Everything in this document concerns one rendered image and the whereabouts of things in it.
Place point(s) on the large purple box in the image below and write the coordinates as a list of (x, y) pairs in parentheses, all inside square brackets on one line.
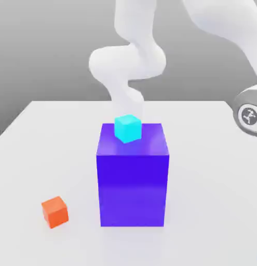
[(132, 187)]

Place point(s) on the small cyan cube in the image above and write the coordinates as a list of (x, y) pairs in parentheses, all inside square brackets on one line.
[(127, 128)]

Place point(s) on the small orange cube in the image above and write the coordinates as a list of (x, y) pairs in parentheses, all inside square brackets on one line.
[(55, 213)]

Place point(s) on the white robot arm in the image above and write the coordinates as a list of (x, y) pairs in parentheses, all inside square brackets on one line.
[(128, 62)]

